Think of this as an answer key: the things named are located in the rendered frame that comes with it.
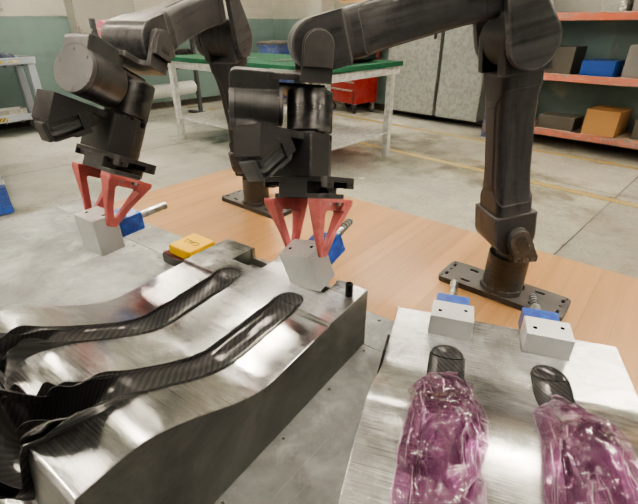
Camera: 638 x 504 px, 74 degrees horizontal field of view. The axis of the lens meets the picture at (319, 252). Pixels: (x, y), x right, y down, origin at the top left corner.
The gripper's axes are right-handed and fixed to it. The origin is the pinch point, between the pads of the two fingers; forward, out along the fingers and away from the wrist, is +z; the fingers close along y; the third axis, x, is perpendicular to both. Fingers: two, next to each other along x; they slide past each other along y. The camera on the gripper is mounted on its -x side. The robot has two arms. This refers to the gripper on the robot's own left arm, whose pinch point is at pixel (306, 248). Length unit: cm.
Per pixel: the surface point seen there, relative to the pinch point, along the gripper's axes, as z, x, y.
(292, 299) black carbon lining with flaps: 6.3, -2.6, 0.0
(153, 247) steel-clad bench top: 4.0, 3.6, -43.3
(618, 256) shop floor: 22, 260, 20
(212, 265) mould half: 3.4, -4.4, -13.9
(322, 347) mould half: 10.6, -4.5, 6.4
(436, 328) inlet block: 9.0, 7.0, 15.3
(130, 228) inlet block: -1.5, -10.2, -25.6
